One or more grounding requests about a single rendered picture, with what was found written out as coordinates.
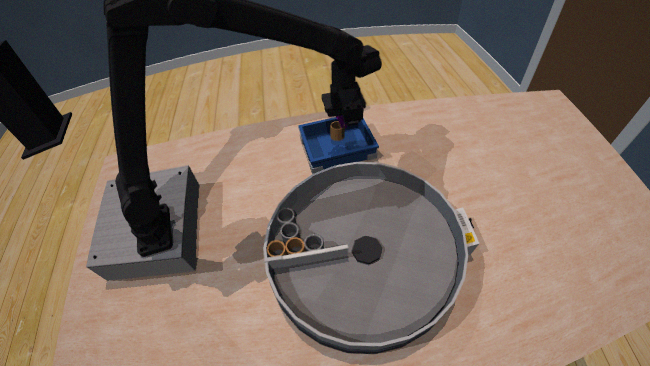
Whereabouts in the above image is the bronze bushing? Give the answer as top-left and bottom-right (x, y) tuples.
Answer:
(267, 240), (288, 257)
(285, 237), (305, 255)
(330, 121), (345, 141)

